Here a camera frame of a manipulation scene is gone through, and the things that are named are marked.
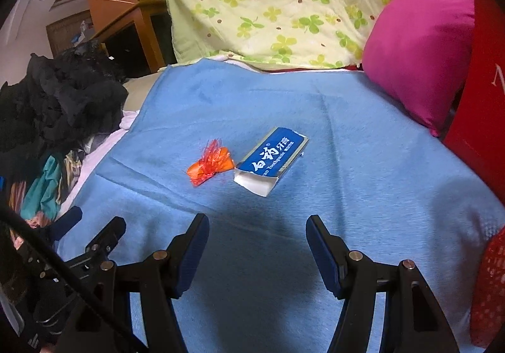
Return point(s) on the pink scarf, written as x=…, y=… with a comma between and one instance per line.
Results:
x=37, y=221

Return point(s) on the orange mesh-wrapped object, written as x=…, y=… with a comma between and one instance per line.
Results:
x=213, y=165

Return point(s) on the teal cloth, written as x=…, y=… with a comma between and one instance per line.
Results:
x=43, y=183

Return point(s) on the blue blanket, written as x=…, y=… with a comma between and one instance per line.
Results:
x=355, y=140

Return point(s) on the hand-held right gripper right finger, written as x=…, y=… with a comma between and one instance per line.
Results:
x=321, y=246

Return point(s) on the wooden door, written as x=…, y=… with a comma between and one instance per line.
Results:
x=63, y=31

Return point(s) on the yellow patterned scarf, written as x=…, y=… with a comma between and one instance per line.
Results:
x=73, y=167

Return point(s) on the white bedsheet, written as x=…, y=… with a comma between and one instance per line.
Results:
x=102, y=148

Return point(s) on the blue toothpaste box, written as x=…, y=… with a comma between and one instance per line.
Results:
x=268, y=161

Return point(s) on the magenta pillow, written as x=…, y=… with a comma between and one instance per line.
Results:
x=414, y=53

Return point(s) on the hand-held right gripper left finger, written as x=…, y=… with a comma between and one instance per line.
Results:
x=197, y=242

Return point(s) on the red paper bag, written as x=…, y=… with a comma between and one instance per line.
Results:
x=481, y=100

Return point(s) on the red plastic mesh basket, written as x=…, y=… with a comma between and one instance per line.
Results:
x=491, y=290

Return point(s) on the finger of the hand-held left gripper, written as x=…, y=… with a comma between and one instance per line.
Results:
x=110, y=232
x=67, y=221

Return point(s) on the striped cloth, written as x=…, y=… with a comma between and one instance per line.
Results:
x=16, y=197

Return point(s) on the beige pillow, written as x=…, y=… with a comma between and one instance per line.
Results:
x=142, y=92

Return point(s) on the green clover print quilt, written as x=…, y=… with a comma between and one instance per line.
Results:
x=276, y=2

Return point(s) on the black cloth pile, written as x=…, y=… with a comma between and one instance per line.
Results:
x=59, y=108

